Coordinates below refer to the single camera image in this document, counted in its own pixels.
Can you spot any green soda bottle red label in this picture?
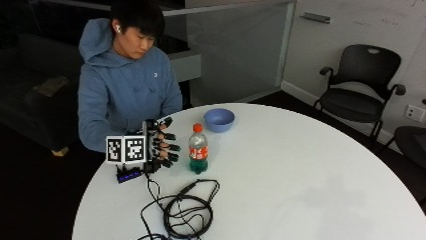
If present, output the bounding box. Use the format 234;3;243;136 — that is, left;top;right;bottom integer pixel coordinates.
188;122;209;175

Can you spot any black hub with blue lights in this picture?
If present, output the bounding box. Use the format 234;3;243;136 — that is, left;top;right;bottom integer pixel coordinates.
114;164;145;184

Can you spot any white marker cube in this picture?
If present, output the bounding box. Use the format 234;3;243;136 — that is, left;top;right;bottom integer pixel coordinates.
105;134;148;164

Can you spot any blue bowl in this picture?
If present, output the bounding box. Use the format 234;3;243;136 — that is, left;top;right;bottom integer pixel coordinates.
202;108;237;134

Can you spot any the person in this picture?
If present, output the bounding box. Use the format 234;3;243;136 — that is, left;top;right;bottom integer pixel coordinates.
76;0;184;154

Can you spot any grey cushion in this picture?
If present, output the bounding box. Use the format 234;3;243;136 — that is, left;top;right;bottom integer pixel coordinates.
32;75;70;98

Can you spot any dark sofa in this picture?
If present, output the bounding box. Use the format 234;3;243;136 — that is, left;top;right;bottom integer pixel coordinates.
0;32;84;153

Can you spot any black office chair with armrests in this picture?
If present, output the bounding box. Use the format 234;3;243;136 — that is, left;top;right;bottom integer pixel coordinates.
313;44;407;148

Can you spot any thin black cable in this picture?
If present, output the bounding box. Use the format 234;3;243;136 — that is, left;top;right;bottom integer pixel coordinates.
134;171;214;240

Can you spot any thick black coiled cable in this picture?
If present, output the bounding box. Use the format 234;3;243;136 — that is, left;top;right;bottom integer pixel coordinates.
161;178;221;240

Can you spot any glass partition with metal frame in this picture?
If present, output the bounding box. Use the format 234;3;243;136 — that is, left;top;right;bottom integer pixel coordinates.
161;0;298;107

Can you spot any grey wall-mounted holder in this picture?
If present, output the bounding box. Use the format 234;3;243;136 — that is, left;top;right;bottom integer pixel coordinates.
299;12;333;25

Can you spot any white wall socket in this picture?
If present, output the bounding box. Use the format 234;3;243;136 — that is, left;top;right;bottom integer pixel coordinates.
403;104;426;123

